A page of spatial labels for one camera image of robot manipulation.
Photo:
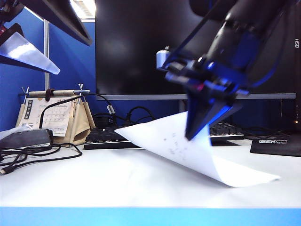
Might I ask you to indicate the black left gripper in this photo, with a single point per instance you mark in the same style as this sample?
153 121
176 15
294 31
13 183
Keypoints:
9 14

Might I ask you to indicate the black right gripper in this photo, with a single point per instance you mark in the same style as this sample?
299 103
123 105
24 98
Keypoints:
211 77

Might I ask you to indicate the white wrinkled paper sheet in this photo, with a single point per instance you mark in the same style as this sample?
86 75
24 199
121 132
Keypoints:
188 153

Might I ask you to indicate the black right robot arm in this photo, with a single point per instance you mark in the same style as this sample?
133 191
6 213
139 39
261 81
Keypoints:
247 23

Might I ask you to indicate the black power adapter brick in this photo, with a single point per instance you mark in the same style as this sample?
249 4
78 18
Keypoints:
26 139

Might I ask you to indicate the large black monitor silver bezel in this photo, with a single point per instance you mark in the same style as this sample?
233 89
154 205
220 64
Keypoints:
141 47

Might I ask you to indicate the black portrait monitor HSD logo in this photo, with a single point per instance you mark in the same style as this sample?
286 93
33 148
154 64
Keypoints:
297 70

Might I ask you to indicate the black computer keyboard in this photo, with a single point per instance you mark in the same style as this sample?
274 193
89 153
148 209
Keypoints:
105 139

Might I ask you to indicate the black mouse pad with label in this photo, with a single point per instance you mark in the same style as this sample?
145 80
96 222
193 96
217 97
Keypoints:
275 147

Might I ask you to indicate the white plastic bag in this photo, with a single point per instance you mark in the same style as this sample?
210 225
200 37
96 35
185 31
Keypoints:
16 130

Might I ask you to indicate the silver monitor stand post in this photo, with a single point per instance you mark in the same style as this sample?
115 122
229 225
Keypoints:
183 106

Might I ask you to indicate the silver partition post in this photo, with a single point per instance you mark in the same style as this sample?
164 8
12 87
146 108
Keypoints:
46 58

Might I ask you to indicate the silver metal organiser rod frame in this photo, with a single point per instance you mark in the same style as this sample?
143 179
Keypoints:
81 91

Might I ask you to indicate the beige desk calendar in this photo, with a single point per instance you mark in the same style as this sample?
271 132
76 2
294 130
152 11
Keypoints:
80 127

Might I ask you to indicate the white desk calendar card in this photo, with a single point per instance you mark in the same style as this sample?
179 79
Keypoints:
56 115

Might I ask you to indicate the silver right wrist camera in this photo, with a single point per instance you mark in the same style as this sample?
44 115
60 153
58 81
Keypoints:
162 58

